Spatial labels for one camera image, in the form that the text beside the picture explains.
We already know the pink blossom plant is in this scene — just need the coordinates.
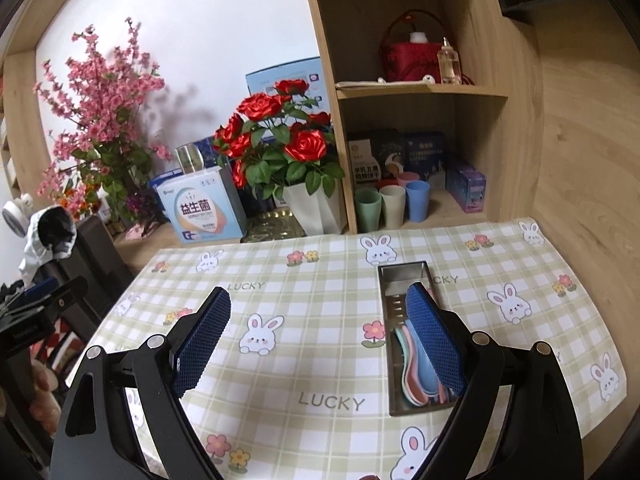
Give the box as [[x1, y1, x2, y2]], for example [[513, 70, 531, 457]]
[[34, 18, 170, 224]]

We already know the dark blue box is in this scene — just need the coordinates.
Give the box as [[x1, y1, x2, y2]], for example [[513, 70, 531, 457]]
[[404, 131, 447, 180]]

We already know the purple small box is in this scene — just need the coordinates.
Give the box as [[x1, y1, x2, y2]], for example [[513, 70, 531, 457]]
[[446, 164, 486, 214]]

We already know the glass bottle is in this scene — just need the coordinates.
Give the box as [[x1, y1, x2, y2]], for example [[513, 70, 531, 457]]
[[437, 37, 462, 84]]

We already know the probiotics box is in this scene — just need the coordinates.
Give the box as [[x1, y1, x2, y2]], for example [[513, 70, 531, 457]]
[[157, 167, 247, 245]]

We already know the white flower pot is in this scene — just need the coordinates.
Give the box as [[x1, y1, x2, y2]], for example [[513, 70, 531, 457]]
[[283, 182, 347, 236]]

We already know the beige cup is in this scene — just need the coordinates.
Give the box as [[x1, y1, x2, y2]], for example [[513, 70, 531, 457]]
[[380, 185, 406, 229]]

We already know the checkered bunny tablecloth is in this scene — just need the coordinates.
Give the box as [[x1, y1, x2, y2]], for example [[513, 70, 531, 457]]
[[92, 218, 628, 479]]

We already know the red rose plant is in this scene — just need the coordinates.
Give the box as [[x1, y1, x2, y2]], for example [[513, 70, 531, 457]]
[[213, 79, 345, 200]]

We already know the wooden shelf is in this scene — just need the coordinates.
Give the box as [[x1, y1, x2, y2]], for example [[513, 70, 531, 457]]
[[309, 0, 639, 240]]

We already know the person's left hand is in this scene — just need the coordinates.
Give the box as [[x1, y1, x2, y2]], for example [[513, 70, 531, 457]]
[[29, 361, 62, 437]]

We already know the metal utensil tray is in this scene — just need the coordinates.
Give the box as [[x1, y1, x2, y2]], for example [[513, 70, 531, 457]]
[[378, 261, 457, 416]]

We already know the red basket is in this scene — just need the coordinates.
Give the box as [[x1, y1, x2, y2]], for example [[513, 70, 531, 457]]
[[378, 9, 474, 86]]

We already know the pink spoon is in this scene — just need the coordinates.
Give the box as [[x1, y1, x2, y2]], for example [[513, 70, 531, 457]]
[[398, 324, 430, 408]]

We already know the green cup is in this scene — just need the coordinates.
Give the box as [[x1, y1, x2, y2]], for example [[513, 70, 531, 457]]
[[355, 188, 382, 233]]

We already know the gold tin lid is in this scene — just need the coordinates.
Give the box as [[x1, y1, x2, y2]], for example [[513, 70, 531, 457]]
[[242, 208, 306, 243]]

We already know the blue cup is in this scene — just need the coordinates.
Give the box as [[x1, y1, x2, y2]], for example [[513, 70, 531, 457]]
[[406, 180, 431, 223]]

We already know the pink cup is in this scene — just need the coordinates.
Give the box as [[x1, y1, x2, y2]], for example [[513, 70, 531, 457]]
[[397, 171, 420, 188]]

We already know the blue spoon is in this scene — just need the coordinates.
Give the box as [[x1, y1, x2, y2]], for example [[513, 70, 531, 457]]
[[405, 320, 439, 398]]

